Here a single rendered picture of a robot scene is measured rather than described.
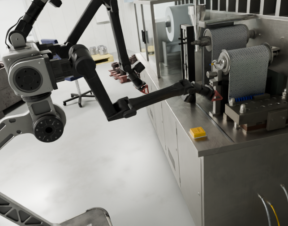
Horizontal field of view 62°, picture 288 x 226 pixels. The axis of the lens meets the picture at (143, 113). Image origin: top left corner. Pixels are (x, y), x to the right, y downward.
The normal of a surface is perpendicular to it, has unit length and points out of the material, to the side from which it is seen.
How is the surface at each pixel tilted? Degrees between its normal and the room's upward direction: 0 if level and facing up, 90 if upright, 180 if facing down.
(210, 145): 0
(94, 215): 0
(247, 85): 90
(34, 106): 90
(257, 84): 90
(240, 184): 90
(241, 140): 0
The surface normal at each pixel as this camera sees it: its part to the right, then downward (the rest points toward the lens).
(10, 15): 0.43, 0.36
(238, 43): 0.17, 0.45
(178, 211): -0.12, -0.89
